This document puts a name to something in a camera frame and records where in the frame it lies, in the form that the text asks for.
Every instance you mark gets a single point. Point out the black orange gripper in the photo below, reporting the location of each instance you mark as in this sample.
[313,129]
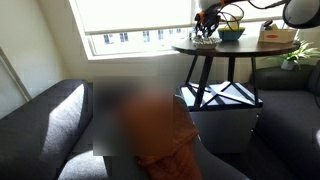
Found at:
[208,17]

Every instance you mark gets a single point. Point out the white cup with spoon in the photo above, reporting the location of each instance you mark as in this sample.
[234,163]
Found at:
[234,22]

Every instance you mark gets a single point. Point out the white cabinet under table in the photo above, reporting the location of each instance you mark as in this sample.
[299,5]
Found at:
[226,117]

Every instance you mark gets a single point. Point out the dark grey sofa left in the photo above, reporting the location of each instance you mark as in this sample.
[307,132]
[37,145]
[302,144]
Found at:
[37,137]

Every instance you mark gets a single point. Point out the green potted plant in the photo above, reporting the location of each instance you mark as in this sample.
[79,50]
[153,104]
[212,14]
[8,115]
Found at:
[291,59]

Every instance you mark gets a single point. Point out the blue patterned white bowl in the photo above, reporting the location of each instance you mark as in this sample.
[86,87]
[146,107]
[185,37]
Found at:
[205,43]

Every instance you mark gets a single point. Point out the beige box with red label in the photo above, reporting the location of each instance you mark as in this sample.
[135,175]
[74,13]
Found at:
[269,32]

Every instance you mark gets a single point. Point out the white roller blind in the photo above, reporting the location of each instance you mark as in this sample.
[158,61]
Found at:
[109,16]

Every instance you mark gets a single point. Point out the dark grey sofa right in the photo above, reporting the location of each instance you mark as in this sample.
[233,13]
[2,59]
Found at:
[290,116]

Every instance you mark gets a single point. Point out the dark round wooden table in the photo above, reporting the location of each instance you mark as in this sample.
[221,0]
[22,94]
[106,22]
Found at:
[242,48]

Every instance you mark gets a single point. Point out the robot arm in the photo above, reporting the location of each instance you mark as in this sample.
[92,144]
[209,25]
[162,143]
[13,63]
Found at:
[299,14]

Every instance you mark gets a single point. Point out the orange cloth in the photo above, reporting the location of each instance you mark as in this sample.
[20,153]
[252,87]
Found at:
[181,164]

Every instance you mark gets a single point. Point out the dark grey sofa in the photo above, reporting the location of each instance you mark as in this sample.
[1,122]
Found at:
[290,116]
[37,137]

